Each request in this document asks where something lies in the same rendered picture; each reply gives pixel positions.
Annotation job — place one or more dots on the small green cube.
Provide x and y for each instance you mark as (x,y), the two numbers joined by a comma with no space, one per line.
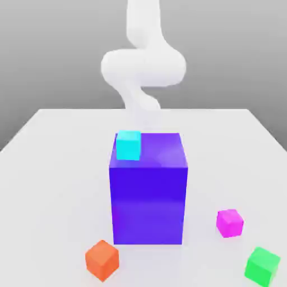
(261,268)

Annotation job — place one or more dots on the small magenta cube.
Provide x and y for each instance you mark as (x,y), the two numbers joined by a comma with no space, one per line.
(229,224)

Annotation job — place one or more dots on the small orange cube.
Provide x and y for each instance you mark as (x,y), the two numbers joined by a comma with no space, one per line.
(102,260)

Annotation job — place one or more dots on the small cyan cube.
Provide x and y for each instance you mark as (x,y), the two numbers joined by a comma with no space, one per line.
(128,146)

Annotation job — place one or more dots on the large purple box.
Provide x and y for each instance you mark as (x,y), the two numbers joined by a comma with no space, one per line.
(148,201)

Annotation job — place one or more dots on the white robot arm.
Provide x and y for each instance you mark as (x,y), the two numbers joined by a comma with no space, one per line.
(143,65)

